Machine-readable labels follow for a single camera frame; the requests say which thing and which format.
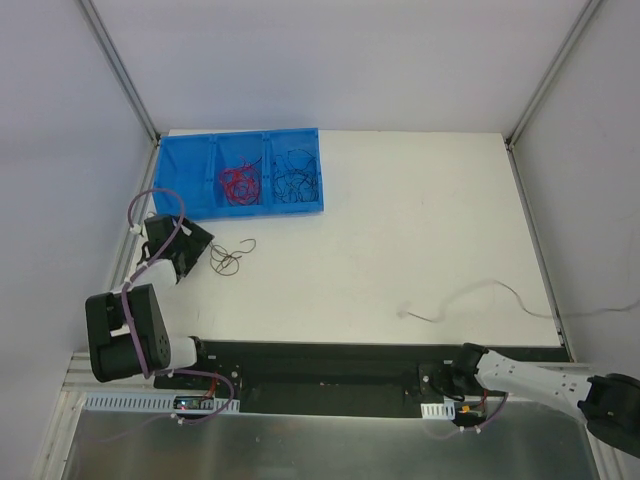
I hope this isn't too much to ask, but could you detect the brown thin wire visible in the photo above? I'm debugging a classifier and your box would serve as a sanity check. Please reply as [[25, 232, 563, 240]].
[[208, 237, 257, 276]]

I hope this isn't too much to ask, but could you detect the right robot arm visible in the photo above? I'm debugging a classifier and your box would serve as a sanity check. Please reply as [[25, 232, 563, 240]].
[[450, 343, 639, 457]]

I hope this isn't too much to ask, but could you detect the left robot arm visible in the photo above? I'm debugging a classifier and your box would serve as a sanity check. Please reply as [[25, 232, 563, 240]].
[[85, 215, 213, 389]]

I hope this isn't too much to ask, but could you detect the blue plastic divided bin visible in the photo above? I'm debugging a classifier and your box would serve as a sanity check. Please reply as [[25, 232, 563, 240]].
[[153, 128, 324, 220]]

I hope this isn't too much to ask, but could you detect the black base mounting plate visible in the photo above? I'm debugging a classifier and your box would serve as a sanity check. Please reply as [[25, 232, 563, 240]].
[[152, 339, 571, 416]]

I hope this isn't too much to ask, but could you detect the left white cable duct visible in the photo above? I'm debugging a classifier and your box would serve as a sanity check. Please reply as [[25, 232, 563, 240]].
[[84, 393, 240, 416]]

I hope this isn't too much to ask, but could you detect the white cable duct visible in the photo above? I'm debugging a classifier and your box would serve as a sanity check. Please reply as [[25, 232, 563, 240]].
[[420, 401, 456, 421], [84, 393, 240, 416]]

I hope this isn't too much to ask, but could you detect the left aluminium frame post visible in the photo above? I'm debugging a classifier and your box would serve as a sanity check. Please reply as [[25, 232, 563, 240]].
[[75, 0, 161, 145]]

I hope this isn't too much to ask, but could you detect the aluminium frame post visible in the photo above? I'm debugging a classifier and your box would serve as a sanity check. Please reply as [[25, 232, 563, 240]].
[[75, 0, 161, 145], [505, 0, 607, 151]]

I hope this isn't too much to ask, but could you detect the right white cable duct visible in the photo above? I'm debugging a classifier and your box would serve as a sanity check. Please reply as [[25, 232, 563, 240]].
[[420, 401, 456, 421]]

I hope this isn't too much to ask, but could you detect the right aluminium frame post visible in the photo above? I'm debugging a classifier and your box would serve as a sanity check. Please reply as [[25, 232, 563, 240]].
[[505, 0, 607, 151]]

